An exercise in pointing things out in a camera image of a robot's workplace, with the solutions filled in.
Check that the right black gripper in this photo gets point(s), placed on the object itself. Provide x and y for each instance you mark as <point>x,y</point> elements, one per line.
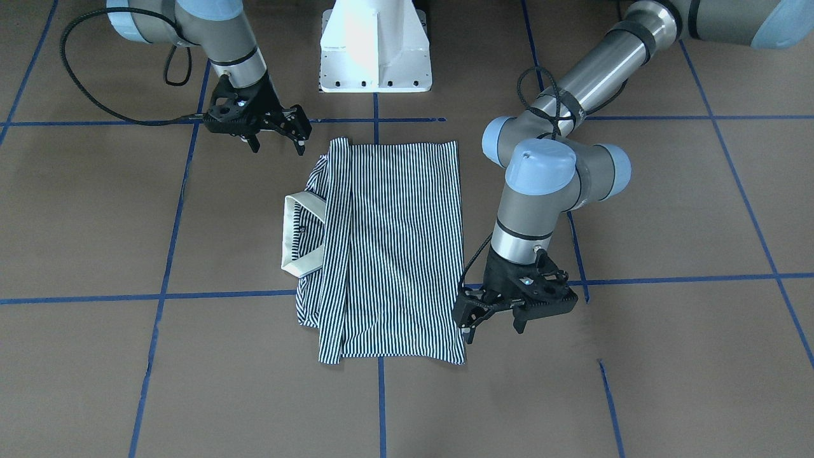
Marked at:
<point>265,102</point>

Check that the brown paper table cover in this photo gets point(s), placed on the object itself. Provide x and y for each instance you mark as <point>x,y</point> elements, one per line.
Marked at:
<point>144,312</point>

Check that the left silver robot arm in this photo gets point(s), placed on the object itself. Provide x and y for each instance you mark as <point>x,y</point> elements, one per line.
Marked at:
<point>546,173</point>

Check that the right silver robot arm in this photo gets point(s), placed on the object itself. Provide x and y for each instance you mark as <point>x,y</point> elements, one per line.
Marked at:
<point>220,28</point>

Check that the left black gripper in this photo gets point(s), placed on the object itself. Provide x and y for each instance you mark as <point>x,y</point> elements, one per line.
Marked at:
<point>497,275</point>

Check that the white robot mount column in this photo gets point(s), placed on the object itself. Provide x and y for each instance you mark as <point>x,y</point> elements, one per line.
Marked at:
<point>375,47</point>

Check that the blue white striped polo shirt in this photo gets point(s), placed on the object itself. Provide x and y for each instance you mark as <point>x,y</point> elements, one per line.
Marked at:
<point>375,242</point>

